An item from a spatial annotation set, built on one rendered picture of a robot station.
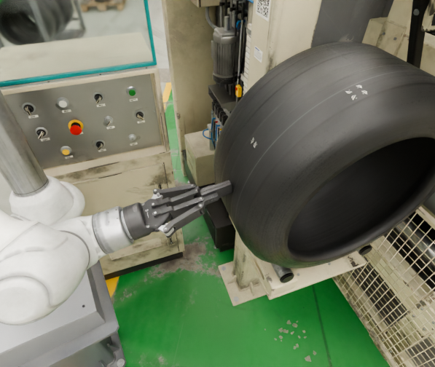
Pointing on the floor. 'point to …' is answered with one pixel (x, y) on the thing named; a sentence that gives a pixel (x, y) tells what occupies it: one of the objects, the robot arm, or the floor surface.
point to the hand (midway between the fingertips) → (216, 191)
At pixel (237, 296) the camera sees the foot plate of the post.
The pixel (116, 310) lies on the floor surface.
